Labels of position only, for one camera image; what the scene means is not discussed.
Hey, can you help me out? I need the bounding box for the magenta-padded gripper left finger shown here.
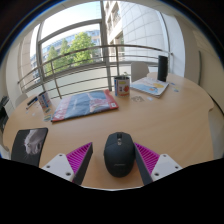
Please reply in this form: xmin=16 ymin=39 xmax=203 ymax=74
xmin=40 ymin=142 xmax=94 ymax=186

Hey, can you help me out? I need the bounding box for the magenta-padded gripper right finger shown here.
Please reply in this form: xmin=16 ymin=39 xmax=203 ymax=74
xmin=133 ymin=142 xmax=183 ymax=186

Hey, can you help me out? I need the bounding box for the black computer mouse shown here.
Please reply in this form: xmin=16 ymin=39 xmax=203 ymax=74
xmin=103 ymin=131 xmax=137 ymax=178

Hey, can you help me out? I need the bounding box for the black cat-print mouse pad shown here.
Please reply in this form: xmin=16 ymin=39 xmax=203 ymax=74
xmin=10 ymin=127 xmax=49 ymax=168

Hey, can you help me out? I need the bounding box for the white chair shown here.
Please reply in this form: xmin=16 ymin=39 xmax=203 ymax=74
xmin=14 ymin=93 xmax=29 ymax=108
xmin=0 ymin=143 xmax=11 ymax=160
xmin=130 ymin=61 xmax=150 ymax=83

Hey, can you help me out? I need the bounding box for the red and grey magazine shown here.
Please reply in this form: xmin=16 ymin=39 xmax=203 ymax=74
xmin=50 ymin=88 xmax=120 ymax=123

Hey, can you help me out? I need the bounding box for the white cup with dark rim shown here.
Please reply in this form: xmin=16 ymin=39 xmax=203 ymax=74
xmin=36 ymin=90 xmax=53 ymax=113

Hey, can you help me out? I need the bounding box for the black and white printer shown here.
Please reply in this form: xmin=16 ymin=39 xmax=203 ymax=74
xmin=0 ymin=95 xmax=10 ymax=134

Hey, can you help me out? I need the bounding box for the white and blue booklet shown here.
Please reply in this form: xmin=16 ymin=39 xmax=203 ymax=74
xmin=129 ymin=76 xmax=170 ymax=99

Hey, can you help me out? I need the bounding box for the white cup with blue print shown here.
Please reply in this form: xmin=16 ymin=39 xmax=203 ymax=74
xmin=113 ymin=75 xmax=131 ymax=98

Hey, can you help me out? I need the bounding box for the black cylinder speaker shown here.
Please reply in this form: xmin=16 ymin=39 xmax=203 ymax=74
xmin=157 ymin=55 xmax=169 ymax=83

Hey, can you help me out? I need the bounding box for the metal balcony railing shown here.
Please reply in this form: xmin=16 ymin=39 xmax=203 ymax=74
xmin=17 ymin=44 xmax=171 ymax=99

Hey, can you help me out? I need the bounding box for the green tree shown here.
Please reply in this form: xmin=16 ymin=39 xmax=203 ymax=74
xmin=44 ymin=31 xmax=98 ymax=76

